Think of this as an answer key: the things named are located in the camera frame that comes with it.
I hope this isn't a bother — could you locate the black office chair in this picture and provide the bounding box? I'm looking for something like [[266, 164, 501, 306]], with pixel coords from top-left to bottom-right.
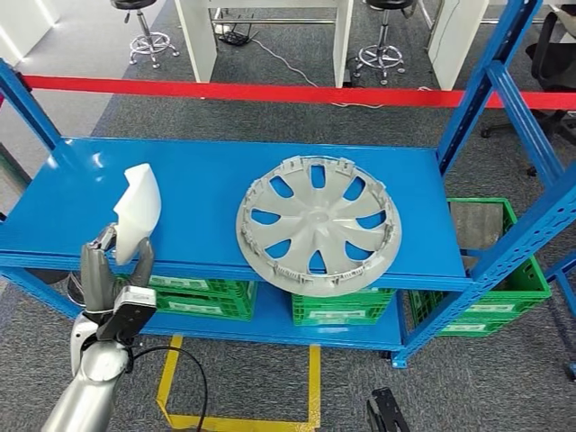
[[480, 5, 576, 177]]

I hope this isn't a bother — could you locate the grey wheel hubcap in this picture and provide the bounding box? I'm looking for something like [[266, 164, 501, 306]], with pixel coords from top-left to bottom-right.
[[235, 155, 403, 298]]

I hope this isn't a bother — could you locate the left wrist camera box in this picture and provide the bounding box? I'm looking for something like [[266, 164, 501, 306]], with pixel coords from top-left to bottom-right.
[[95, 285, 158, 343]]

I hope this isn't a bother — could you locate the black device under desk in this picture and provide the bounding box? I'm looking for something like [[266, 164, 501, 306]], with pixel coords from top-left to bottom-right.
[[218, 28, 260, 48]]

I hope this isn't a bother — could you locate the white plastic car part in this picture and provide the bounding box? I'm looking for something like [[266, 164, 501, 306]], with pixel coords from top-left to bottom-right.
[[112, 162, 162, 267]]

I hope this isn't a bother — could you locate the green plastic crate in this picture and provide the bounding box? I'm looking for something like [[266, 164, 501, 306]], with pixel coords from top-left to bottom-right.
[[114, 274, 258, 323], [291, 288, 396, 328], [408, 197, 553, 338]]

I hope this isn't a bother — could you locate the chrome dome stanchion base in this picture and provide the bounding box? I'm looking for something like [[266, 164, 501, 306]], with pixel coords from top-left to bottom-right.
[[66, 271, 86, 308]]

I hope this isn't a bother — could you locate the black stool chrome base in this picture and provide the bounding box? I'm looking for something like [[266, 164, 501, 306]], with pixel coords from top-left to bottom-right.
[[353, 0, 417, 86], [110, 0, 180, 69]]

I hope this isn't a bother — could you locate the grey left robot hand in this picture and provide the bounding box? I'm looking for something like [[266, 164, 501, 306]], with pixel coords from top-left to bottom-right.
[[79, 223, 156, 315]]

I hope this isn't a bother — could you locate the blue metal shelf rack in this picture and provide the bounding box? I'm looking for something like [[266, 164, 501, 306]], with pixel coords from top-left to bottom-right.
[[0, 0, 576, 383]]

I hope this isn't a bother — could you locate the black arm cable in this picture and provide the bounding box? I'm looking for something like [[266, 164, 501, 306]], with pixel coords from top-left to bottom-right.
[[128, 346, 208, 432]]

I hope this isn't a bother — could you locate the long white floor cable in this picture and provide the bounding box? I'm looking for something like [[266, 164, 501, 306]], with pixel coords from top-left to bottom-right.
[[251, 38, 383, 111]]

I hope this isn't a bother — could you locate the white desk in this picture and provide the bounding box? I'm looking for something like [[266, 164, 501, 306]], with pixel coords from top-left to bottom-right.
[[175, 0, 354, 89], [424, 0, 489, 92]]

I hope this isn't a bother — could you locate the red barrier belt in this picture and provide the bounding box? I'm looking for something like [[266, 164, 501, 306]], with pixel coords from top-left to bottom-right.
[[23, 74, 576, 112]]

